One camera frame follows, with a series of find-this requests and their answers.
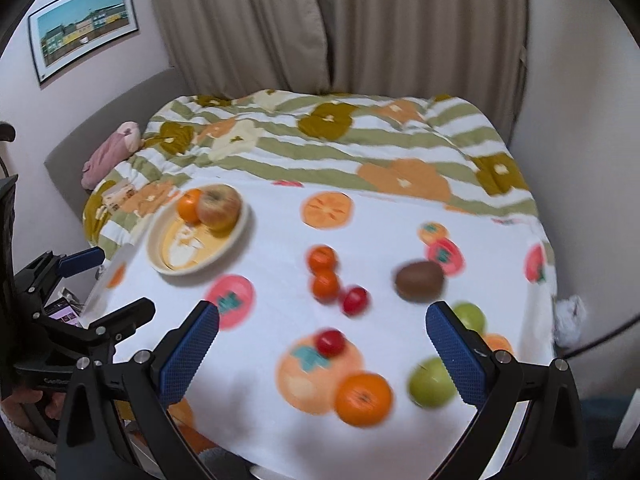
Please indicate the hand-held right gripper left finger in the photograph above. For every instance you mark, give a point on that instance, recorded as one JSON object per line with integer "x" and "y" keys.
{"x": 192, "y": 355}

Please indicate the beige curtain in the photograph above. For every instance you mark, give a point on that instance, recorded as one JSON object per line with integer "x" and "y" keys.
{"x": 350, "y": 25}

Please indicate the red-yellow apple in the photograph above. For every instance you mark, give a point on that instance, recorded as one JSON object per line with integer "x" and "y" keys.
{"x": 220, "y": 207}

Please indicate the green apple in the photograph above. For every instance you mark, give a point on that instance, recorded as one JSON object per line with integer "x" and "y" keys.
{"x": 427, "y": 382}
{"x": 472, "y": 316}

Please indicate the small red fruit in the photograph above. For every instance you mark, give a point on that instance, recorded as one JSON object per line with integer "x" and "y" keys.
{"x": 356, "y": 300}
{"x": 330, "y": 342}

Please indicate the small mandarin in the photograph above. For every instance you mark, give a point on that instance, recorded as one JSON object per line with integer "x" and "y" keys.
{"x": 322, "y": 260}
{"x": 326, "y": 286}

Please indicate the brown kiwi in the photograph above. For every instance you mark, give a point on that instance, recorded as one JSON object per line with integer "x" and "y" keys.
{"x": 419, "y": 281}

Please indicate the person's left hand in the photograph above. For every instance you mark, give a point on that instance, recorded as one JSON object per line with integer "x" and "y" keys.
{"x": 27, "y": 402}

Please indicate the framed wall poster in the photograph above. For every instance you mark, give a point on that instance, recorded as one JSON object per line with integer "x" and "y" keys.
{"x": 82, "y": 20}

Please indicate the white fruit print cloth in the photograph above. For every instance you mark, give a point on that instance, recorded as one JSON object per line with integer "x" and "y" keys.
{"x": 280, "y": 240}

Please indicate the beige padded headboard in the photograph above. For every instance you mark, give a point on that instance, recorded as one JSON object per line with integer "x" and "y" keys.
{"x": 80, "y": 145}

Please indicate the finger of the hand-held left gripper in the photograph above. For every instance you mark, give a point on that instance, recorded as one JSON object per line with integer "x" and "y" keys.
{"x": 82, "y": 259}
{"x": 125, "y": 317}

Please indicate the pink plush toy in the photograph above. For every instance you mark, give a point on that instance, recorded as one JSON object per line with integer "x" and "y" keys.
{"x": 112, "y": 152}

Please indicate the cream bowl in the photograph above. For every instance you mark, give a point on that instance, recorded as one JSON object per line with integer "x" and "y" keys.
{"x": 170, "y": 260}

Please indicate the person's left forearm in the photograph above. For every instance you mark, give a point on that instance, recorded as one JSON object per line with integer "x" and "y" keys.
{"x": 22, "y": 452}

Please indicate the green striped floral blanket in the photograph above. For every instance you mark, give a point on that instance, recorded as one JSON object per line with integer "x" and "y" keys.
{"x": 320, "y": 150}

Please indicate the white furniture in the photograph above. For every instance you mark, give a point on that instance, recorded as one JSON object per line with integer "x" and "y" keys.
{"x": 629, "y": 425}

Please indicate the large orange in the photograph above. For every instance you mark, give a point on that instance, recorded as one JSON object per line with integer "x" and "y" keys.
{"x": 363, "y": 400}

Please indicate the pink flat item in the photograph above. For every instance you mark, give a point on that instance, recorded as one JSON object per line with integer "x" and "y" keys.
{"x": 62, "y": 315}

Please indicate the small printed packet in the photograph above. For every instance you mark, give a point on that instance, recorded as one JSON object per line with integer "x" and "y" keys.
{"x": 117, "y": 197}

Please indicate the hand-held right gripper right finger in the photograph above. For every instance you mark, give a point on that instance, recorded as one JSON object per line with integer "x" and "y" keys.
{"x": 455, "y": 355}

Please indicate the crumpled white tissue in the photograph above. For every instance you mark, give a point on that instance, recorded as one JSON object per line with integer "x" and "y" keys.
{"x": 570, "y": 317}

